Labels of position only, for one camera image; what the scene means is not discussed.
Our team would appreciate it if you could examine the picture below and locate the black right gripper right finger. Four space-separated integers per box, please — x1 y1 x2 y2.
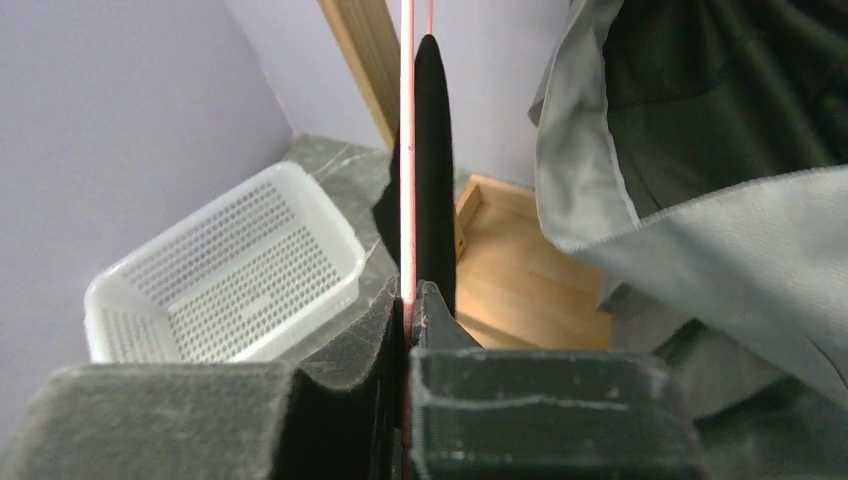
407 282 708 479

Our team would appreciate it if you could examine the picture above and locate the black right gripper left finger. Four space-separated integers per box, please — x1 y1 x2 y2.
1 280 401 479

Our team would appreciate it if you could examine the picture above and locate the grey skirt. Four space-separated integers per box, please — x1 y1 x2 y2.
529 1 847 479

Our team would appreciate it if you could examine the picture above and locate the thin pink wire hanger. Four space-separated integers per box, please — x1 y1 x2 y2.
399 0 417 342

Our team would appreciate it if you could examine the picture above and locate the black skirt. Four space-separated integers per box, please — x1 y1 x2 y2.
415 34 457 314

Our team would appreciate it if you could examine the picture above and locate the wooden clothes rack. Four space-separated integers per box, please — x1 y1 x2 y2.
320 1 611 350

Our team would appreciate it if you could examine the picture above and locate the white plastic laundry basket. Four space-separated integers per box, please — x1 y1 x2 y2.
84 162 366 363

